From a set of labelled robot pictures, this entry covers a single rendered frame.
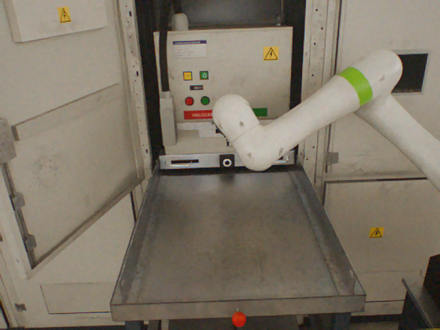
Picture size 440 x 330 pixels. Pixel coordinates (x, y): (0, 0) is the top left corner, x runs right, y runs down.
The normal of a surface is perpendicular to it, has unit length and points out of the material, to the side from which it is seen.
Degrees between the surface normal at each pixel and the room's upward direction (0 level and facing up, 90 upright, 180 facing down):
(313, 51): 90
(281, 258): 0
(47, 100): 90
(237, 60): 90
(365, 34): 90
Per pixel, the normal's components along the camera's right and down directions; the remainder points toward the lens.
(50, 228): 0.94, 0.11
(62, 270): 0.02, 0.42
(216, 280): -0.04, -0.91
